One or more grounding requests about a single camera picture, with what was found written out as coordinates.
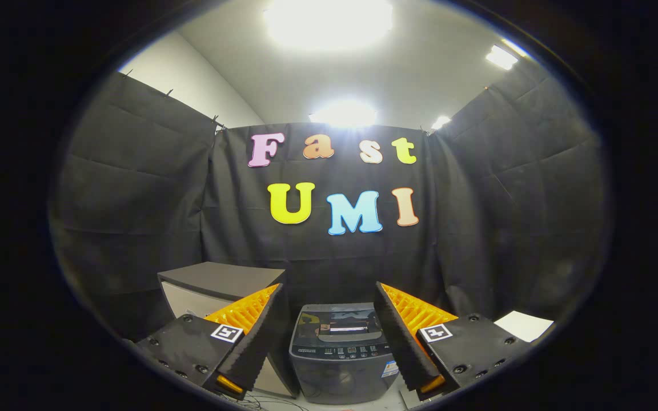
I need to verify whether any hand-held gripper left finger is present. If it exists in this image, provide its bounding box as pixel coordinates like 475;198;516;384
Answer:
135;283;284;400

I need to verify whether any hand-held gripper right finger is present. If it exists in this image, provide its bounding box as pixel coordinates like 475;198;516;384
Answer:
374;281;532;401

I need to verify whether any black washing machine lid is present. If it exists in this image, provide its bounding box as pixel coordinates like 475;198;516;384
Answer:
295;303;388;346

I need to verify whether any dark grey washing machine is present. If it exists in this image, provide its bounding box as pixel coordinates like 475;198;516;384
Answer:
289;303;403;405

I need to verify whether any grey cabinet with dark top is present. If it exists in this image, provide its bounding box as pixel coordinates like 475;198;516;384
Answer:
158;261;301;399

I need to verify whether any white flat board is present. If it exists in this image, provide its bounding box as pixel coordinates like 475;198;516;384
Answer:
493;311;555;343

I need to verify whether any black backdrop cloth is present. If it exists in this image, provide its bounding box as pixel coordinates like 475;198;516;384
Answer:
48;57;612;343

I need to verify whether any round ceiling light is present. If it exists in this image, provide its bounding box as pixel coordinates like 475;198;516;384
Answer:
309;102;378;127

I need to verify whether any rectangular ceiling light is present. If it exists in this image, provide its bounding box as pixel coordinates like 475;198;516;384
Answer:
485;45;519;70

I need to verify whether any large ceiling light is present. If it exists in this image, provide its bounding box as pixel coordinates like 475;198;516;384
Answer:
263;0;394;49

